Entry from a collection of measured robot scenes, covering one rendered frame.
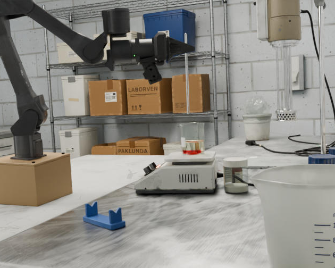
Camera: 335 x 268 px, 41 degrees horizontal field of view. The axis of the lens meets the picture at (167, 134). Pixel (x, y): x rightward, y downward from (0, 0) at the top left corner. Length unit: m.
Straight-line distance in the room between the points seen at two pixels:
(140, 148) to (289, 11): 2.22
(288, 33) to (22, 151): 0.84
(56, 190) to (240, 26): 2.69
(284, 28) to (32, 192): 0.87
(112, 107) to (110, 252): 2.87
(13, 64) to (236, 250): 0.70
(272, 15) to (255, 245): 0.89
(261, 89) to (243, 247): 2.87
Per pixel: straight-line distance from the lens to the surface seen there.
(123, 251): 0.75
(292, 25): 1.46
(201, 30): 3.71
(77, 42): 1.12
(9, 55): 1.16
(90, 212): 0.94
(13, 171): 1.13
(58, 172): 1.17
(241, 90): 3.60
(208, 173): 1.10
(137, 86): 3.52
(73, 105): 3.83
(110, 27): 1.13
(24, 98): 1.14
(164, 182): 1.12
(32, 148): 1.15
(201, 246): 0.75
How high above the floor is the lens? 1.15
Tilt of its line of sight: 5 degrees down
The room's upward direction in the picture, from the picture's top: 3 degrees counter-clockwise
